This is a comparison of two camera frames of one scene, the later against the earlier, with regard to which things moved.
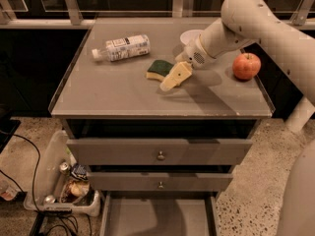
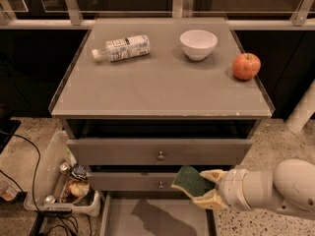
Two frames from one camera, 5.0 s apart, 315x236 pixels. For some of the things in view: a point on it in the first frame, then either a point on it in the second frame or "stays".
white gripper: [193, 54] → [231, 187]
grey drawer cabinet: [158, 158] stays
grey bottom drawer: [160, 213] stays
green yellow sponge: [158, 69] → [191, 182]
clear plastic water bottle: [123, 48] stays
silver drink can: [64, 168] stays
